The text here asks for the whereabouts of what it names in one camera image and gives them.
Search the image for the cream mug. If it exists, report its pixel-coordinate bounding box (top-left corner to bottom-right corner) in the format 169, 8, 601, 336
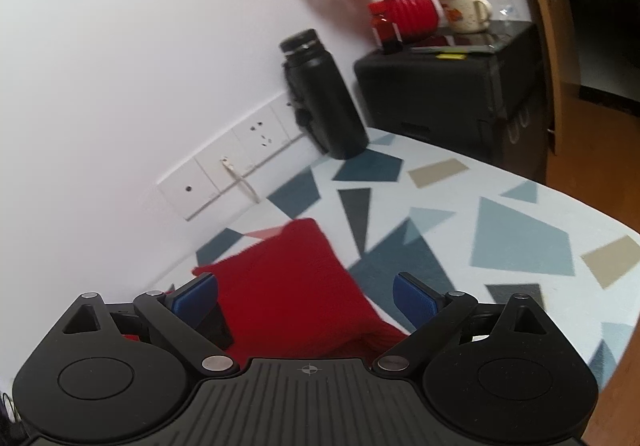
434, 0, 493, 34

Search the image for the black tablet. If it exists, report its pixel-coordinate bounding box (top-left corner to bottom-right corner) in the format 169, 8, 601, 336
407, 31, 513, 56

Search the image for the clear glass cup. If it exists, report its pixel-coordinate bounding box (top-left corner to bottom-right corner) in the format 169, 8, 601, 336
487, 0, 522, 25

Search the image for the black insulated bottle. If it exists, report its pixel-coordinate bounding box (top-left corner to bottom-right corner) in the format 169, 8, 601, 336
278, 28, 370, 161

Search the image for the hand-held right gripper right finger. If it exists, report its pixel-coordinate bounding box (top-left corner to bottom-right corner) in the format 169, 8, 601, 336
374, 271, 551, 372

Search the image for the white wall socket panel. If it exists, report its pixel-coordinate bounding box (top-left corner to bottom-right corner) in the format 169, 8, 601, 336
156, 91, 313, 223

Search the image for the small red bottle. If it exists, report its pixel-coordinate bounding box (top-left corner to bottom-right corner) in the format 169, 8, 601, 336
371, 12, 405, 54

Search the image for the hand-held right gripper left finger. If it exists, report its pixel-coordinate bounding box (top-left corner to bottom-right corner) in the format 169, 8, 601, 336
50, 272, 240, 375

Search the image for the wooden door frame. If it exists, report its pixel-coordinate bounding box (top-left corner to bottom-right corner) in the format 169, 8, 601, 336
507, 0, 583, 162

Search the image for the white cable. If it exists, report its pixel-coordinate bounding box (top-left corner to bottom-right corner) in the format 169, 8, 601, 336
220, 156, 262, 203

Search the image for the black storage case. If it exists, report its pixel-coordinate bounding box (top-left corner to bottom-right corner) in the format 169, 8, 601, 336
354, 21, 548, 182

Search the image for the red beige black knit sweater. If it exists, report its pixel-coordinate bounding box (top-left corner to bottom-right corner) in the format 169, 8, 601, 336
191, 217, 412, 361

